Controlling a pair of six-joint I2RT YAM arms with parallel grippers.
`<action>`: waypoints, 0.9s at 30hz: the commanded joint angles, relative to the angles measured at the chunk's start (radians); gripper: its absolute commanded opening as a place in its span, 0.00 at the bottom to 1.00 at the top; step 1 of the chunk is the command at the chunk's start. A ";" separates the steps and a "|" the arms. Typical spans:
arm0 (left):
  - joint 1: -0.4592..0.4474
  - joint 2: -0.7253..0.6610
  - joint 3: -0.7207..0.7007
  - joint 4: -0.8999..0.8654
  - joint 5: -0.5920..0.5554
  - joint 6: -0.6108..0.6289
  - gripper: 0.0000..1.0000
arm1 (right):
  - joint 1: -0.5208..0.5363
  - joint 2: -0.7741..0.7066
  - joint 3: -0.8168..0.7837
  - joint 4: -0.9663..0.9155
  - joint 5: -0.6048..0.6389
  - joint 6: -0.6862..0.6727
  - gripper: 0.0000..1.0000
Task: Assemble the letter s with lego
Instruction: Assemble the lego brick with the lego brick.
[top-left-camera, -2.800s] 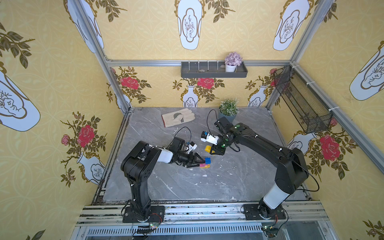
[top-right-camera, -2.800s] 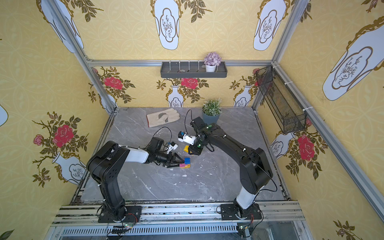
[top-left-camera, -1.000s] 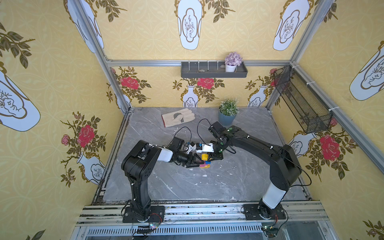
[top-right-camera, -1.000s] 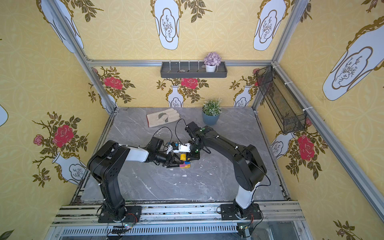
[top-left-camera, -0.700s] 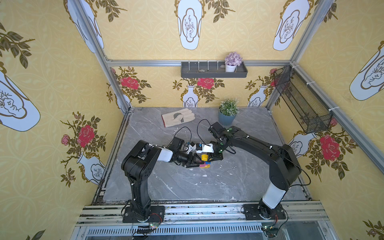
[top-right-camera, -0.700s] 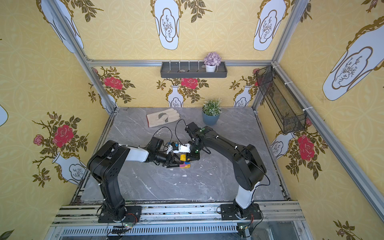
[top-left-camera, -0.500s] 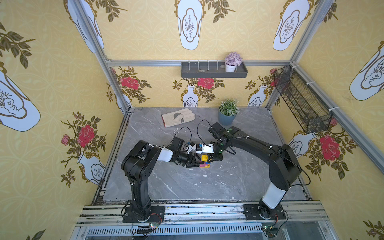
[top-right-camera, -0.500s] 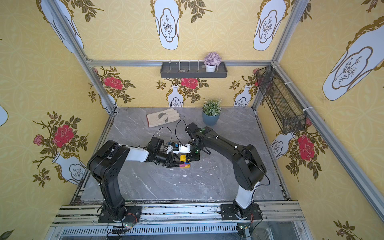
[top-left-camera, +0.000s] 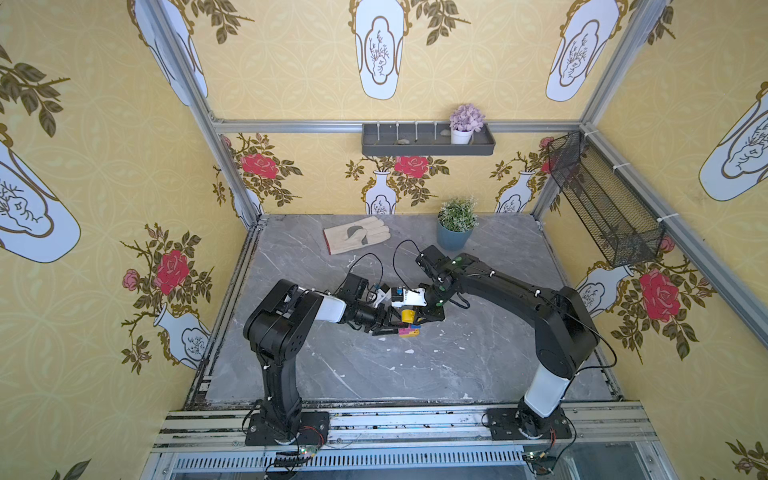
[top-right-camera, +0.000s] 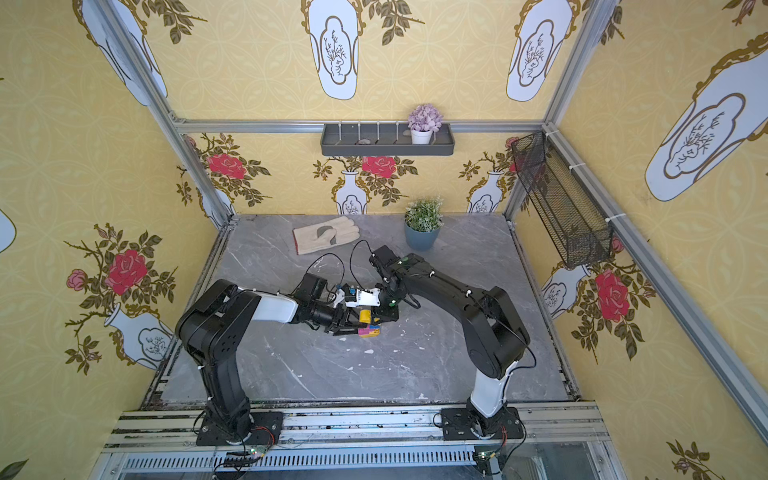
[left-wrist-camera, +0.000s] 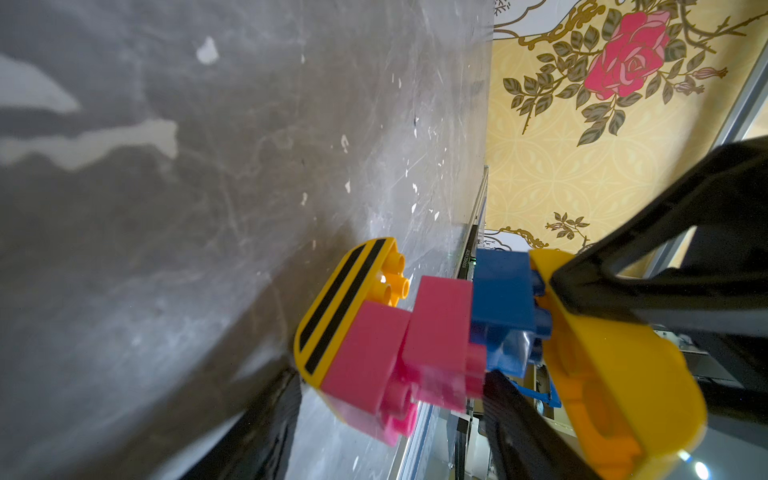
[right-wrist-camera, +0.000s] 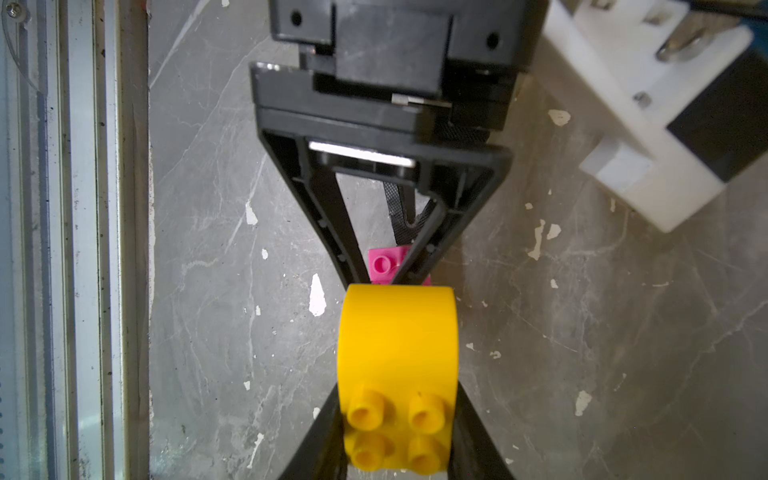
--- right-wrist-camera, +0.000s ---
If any pink lego brick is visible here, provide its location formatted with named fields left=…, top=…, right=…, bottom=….
left=367, top=245, right=411, bottom=285

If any yellow lego brick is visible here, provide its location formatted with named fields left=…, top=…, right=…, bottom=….
left=337, top=284, right=459, bottom=476

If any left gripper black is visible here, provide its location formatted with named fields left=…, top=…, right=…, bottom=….
left=250, top=1, right=549, bottom=286

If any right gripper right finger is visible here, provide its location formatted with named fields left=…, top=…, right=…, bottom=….
left=448, top=383, right=516, bottom=480

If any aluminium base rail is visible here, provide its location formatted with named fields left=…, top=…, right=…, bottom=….
left=1, top=1, right=152, bottom=479

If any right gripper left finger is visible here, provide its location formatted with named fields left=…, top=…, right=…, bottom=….
left=278, top=385, right=348, bottom=480

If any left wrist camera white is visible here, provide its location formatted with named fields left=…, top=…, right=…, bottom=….
left=532, top=1, right=767, bottom=232

